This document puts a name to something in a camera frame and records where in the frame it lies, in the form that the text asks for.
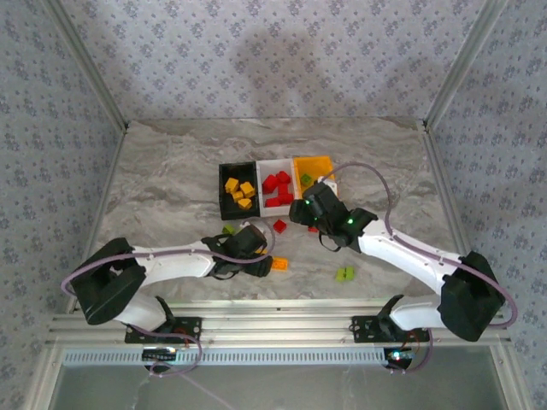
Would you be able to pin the orange lego brick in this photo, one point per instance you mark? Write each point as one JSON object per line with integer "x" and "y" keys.
{"x": 280, "y": 265}
{"x": 244, "y": 203}

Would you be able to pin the green lego brick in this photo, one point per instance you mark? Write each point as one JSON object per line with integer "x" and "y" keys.
{"x": 349, "y": 272}
{"x": 340, "y": 275}
{"x": 306, "y": 179}
{"x": 228, "y": 230}

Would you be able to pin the white plastic bin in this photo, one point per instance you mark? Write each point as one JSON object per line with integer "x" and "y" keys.
{"x": 278, "y": 212}

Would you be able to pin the black plastic bin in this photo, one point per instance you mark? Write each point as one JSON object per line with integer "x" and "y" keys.
{"x": 239, "y": 213}

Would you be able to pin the orange plastic bin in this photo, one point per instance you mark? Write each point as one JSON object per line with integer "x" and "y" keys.
{"x": 314, "y": 166}

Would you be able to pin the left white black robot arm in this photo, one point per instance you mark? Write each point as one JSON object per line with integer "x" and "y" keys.
{"x": 171, "y": 262}

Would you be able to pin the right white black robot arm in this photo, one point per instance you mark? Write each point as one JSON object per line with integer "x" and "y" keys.
{"x": 406, "y": 256}

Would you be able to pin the black circuit board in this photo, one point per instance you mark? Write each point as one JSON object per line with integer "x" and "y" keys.
{"x": 160, "y": 353}
{"x": 399, "y": 356}

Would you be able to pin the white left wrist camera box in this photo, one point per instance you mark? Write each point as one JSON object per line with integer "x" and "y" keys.
{"x": 246, "y": 223}

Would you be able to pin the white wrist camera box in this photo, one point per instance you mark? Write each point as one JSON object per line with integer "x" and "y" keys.
{"x": 330, "y": 185}
{"x": 246, "y": 223}

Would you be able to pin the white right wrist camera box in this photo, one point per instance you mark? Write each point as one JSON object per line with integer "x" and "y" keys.
{"x": 330, "y": 185}

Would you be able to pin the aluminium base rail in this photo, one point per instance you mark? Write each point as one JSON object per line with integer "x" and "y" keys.
{"x": 278, "y": 326}

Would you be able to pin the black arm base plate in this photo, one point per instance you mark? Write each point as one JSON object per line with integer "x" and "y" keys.
{"x": 192, "y": 329}
{"x": 361, "y": 331}

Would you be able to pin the aluminium frame post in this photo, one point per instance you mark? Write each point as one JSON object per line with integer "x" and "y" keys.
{"x": 460, "y": 64}
{"x": 91, "y": 64}

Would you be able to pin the aluminium frame leg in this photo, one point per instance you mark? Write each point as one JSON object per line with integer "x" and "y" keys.
{"x": 510, "y": 380}
{"x": 40, "y": 380}

